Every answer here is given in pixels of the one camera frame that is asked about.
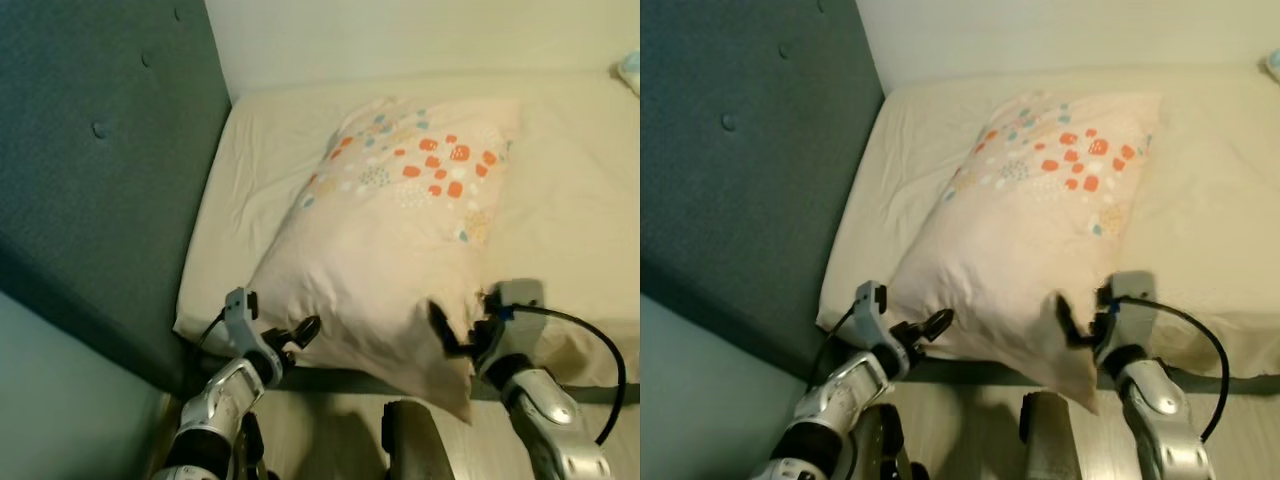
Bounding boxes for pink pillow with orange dots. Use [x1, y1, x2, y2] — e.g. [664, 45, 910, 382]
[885, 90, 1163, 416]
[243, 95, 523, 426]

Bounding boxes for robot left leg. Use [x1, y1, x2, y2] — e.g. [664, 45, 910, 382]
[865, 405, 911, 480]
[235, 412, 276, 480]

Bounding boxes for robot leg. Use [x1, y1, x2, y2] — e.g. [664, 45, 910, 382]
[235, 412, 276, 480]
[865, 405, 911, 480]
[380, 400, 456, 480]
[1020, 392, 1086, 480]

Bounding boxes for robot right leg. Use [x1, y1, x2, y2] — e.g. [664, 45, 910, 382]
[1020, 392, 1086, 480]
[380, 400, 456, 480]

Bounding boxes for cream sheeted mattress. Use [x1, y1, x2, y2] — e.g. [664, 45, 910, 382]
[172, 68, 640, 386]
[815, 62, 1280, 379]

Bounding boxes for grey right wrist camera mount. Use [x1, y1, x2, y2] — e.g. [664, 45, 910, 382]
[490, 280, 546, 346]
[1108, 272, 1161, 341]

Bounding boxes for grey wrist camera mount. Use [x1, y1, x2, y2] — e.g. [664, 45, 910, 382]
[490, 280, 546, 346]
[1108, 272, 1161, 341]
[853, 280, 891, 341]
[225, 287, 263, 351]

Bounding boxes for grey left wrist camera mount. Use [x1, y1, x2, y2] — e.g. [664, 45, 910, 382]
[853, 280, 891, 341]
[225, 287, 263, 351]

